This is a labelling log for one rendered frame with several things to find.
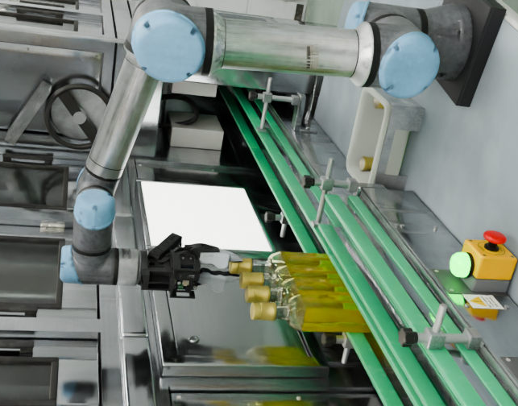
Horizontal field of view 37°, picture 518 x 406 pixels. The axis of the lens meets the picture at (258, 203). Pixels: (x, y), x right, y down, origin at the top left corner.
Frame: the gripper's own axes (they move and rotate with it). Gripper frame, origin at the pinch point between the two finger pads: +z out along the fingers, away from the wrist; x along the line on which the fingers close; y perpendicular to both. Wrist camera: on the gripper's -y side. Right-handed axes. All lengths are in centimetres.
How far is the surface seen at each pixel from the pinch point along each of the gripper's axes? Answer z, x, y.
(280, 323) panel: 12.0, -12.3, 3.3
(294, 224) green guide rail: 20.9, -5.7, -28.0
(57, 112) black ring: -39, -11, -96
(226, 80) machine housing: 12, 5, -98
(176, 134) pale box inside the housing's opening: 0, -20, -107
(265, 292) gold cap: 3.9, 2.7, 12.4
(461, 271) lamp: 32.0, 21.8, 30.3
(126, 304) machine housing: -21.0, -13.0, -2.8
